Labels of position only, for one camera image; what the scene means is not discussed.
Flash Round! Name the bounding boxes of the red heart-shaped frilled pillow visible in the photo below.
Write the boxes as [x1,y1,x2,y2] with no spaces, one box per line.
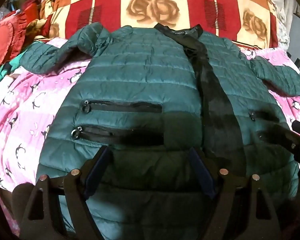
[0,11,28,80]

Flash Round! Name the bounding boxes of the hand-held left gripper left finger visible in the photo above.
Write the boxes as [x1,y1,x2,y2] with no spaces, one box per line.
[20,146,114,240]

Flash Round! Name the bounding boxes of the dark green puffer jacket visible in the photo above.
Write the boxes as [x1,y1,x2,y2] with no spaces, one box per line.
[19,22,300,240]

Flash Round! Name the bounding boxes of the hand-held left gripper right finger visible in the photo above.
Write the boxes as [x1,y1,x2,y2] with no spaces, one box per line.
[189,146,282,240]

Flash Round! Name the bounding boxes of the green cloth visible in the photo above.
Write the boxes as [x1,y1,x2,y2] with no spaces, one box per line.
[0,56,23,90]

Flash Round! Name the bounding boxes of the red and yellow floral blanket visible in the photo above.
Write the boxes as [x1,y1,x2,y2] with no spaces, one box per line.
[25,0,60,42]

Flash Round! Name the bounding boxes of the pink penguin print blanket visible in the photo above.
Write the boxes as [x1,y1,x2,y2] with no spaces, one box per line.
[0,36,300,193]

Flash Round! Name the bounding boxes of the grey panel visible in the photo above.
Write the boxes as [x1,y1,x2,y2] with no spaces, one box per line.
[289,12,300,64]

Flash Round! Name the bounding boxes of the red checkered rose quilt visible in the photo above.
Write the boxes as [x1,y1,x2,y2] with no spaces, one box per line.
[40,0,279,49]

